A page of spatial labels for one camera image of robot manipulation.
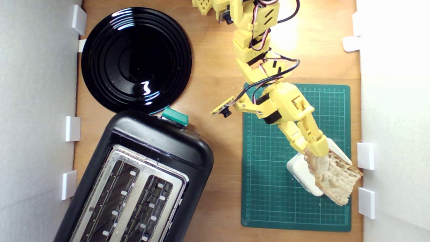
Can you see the brown bread slice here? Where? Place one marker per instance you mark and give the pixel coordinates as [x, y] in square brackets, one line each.
[336, 178]

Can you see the green toaster lever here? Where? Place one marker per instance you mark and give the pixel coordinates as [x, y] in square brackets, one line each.
[174, 116]

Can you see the black two-slot toaster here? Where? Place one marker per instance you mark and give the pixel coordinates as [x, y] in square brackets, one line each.
[158, 137]

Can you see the white square block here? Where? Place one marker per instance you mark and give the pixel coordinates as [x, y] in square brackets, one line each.
[300, 171]

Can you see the green cutting mat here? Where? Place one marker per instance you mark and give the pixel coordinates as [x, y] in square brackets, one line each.
[268, 185]

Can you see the black round plate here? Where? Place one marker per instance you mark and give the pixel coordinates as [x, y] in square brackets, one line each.
[134, 60]

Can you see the white wall clip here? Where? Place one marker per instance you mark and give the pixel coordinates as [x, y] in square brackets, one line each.
[365, 156]
[81, 45]
[351, 43]
[356, 23]
[366, 202]
[69, 185]
[79, 19]
[72, 128]

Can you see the gripper camera on yellow mount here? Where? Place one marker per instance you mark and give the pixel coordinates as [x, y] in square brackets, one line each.
[226, 112]

